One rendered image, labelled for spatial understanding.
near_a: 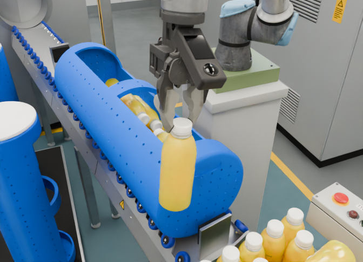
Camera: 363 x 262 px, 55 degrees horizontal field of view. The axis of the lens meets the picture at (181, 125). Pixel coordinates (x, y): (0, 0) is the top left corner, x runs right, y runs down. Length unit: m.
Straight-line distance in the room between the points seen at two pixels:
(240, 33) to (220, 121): 0.32
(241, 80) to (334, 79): 1.26
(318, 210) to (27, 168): 1.05
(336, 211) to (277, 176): 1.73
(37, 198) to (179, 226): 0.78
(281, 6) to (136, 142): 0.61
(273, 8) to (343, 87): 1.38
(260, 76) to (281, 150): 1.65
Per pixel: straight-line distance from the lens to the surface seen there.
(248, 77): 1.32
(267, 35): 1.24
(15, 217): 1.64
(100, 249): 2.25
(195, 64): 0.54
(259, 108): 1.36
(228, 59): 1.31
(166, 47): 0.62
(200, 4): 0.57
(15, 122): 1.46
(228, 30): 1.28
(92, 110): 1.19
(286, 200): 2.54
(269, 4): 1.17
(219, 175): 0.94
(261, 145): 1.48
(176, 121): 0.65
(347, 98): 2.57
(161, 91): 0.59
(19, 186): 1.52
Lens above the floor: 1.78
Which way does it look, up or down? 35 degrees down
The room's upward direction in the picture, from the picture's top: straight up
